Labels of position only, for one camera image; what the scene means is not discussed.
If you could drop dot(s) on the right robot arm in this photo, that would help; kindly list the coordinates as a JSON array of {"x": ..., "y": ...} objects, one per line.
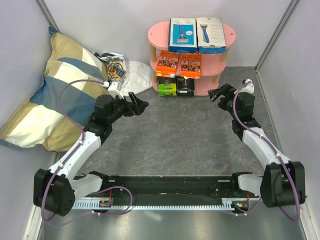
[{"x": 283, "y": 180}]

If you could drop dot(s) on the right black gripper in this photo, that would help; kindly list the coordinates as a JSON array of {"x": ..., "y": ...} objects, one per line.
[{"x": 226, "y": 90}]

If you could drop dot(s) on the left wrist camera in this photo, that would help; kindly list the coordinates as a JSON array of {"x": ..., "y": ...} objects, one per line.
[{"x": 114, "y": 88}]

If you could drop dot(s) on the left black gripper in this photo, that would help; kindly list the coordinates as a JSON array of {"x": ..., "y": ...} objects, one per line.
[{"x": 136, "y": 108}]

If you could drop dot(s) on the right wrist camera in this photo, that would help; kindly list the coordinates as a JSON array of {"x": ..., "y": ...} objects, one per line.
[{"x": 248, "y": 87}]

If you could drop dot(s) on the striped blue beige pillow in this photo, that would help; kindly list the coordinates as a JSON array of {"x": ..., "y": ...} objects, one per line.
[{"x": 54, "y": 115}]

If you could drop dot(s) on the black green razor box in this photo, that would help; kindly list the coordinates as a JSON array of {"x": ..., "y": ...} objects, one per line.
[{"x": 185, "y": 87}]

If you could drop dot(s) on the blue razor box clear front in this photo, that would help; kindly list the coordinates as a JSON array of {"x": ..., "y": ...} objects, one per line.
[{"x": 182, "y": 36}]

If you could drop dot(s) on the green black razor pack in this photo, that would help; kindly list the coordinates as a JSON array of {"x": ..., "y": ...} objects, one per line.
[{"x": 167, "y": 86}]

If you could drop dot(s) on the grey cable duct rail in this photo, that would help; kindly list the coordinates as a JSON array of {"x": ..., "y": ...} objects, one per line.
[{"x": 99, "y": 204}]

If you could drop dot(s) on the white blue razor box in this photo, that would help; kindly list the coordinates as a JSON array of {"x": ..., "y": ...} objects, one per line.
[{"x": 210, "y": 35}]

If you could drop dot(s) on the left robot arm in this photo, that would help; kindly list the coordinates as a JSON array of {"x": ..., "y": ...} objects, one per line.
[{"x": 56, "y": 189}]

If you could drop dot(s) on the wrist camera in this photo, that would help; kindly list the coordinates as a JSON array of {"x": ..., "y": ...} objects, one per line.
[
  {"x": 248, "y": 87},
  {"x": 114, "y": 88}
]

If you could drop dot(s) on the pink three-tier shelf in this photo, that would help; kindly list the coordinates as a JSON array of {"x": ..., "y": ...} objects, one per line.
[{"x": 212, "y": 64}]

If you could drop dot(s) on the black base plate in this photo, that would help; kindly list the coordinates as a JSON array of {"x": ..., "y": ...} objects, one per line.
[{"x": 178, "y": 190}]

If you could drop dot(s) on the orange razor box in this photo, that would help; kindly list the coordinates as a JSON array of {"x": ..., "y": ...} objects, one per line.
[
  {"x": 167, "y": 64},
  {"x": 191, "y": 65}
]

